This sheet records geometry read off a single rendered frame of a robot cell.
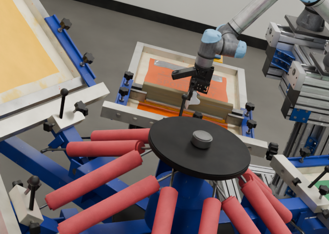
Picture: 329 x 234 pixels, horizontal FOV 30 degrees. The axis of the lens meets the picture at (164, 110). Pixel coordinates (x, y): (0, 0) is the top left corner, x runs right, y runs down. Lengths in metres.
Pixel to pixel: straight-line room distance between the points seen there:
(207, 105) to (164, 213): 1.10
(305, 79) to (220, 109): 0.44
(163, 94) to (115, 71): 2.51
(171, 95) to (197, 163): 0.99
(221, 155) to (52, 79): 0.82
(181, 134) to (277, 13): 4.69
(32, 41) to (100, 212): 0.91
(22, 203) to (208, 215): 0.50
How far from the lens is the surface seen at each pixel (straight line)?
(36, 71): 2.31
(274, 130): 4.99
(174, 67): 3.12
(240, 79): 3.15
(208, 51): 2.56
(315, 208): 2.22
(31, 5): 2.48
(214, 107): 2.69
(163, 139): 1.78
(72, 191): 1.79
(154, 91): 2.67
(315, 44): 3.38
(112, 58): 5.39
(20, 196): 1.70
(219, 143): 1.85
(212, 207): 1.70
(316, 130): 3.34
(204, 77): 2.63
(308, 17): 3.34
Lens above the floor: 2.22
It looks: 28 degrees down
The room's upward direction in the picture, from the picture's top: 16 degrees clockwise
